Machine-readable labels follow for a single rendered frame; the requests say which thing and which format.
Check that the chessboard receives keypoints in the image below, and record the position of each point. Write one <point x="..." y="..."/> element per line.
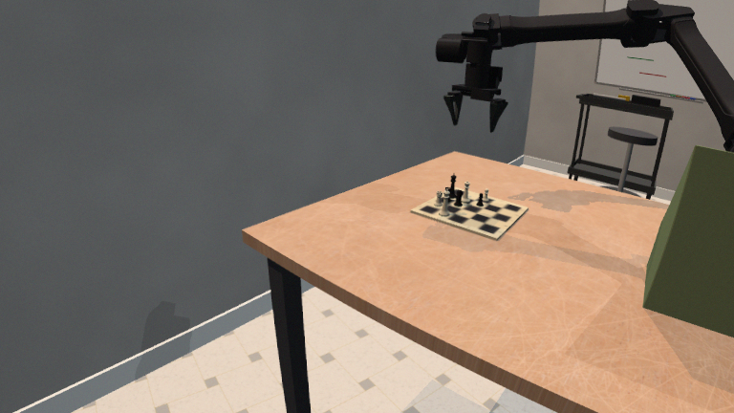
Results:
<point x="492" y="220"/>

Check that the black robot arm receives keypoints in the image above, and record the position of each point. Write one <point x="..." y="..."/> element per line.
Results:
<point x="635" y="26"/>

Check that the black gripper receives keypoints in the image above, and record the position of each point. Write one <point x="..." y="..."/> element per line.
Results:
<point x="476" y="83"/>

